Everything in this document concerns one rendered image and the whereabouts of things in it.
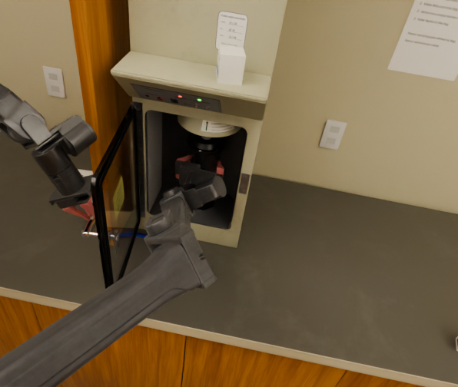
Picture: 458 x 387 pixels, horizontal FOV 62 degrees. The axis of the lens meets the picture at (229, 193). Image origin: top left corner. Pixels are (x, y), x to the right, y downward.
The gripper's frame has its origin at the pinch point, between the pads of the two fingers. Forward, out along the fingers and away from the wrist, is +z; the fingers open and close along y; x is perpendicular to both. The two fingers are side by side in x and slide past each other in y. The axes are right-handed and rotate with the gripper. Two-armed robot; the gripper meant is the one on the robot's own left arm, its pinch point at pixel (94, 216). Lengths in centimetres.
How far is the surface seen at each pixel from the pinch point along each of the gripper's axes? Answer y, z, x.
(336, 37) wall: -65, -3, -60
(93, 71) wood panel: -10.2, -26.8, -14.2
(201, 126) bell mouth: -25.1, -4.0, -22.5
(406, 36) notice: -84, 2, -58
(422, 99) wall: -88, 24, -57
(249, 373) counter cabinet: -19, 63, 9
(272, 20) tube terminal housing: -48, -24, -19
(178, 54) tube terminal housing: -27.1, -23.1, -20.8
